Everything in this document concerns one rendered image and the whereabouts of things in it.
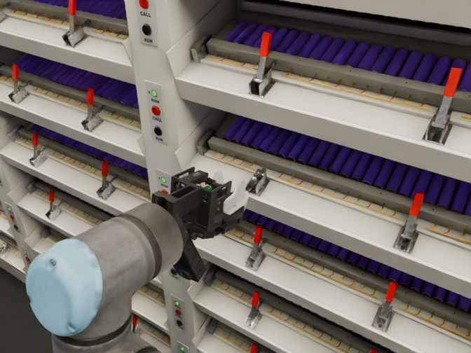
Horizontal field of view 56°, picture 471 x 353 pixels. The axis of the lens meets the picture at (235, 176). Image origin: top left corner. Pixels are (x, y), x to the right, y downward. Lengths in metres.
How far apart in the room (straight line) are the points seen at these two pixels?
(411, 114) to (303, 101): 0.15
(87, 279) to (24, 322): 1.48
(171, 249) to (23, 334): 1.40
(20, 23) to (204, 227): 0.71
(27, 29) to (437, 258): 0.93
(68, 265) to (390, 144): 0.43
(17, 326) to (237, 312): 1.07
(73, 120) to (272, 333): 0.67
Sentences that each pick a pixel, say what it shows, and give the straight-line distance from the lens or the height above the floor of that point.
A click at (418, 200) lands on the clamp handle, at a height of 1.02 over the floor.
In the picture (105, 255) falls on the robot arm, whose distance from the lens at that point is 0.49.
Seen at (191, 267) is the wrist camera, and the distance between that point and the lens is 0.66.
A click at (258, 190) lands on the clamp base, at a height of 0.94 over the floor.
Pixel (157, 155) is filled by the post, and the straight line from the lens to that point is 0.90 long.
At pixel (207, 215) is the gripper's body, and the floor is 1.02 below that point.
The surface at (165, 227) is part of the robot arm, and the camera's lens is 0.55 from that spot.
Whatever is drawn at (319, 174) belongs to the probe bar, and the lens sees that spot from 0.79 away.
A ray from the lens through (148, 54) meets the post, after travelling 0.81.
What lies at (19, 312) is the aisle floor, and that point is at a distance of 1.99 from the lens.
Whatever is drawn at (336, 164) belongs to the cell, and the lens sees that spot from 0.81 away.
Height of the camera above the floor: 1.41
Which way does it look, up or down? 34 degrees down
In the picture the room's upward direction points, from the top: straight up
